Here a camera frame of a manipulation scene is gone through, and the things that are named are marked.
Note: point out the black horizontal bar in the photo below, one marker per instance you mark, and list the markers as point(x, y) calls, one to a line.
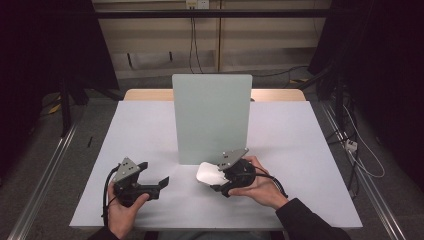
point(213, 13)

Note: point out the person's left hand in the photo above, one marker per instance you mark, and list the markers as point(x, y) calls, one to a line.
point(125, 216)

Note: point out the white board eraser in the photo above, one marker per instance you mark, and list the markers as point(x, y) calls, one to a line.
point(209, 174)

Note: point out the wall socket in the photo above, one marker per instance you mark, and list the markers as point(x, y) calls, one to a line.
point(197, 4)

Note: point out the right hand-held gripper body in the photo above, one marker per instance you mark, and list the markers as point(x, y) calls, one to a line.
point(237, 171)

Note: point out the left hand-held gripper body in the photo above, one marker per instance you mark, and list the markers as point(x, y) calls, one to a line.
point(128, 181)

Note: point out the wooden table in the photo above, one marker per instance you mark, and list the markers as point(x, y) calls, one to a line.
point(146, 95)

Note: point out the black curtain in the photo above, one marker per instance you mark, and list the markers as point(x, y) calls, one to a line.
point(50, 43)
point(383, 66)

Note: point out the black metal stand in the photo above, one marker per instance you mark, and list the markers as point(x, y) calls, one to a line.
point(65, 106)

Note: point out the pale green glass board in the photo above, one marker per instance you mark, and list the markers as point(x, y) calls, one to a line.
point(212, 116)

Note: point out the aluminium floor rail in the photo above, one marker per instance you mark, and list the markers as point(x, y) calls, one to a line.
point(40, 186)
point(363, 180)

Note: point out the person's right hand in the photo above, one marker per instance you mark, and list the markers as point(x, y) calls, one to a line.
point(263, 191)

